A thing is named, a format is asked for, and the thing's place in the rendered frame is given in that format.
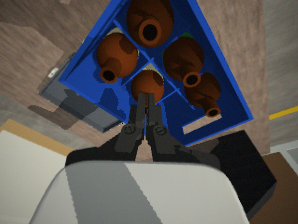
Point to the blue crate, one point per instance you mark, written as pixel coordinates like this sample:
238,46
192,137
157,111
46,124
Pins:
83,77

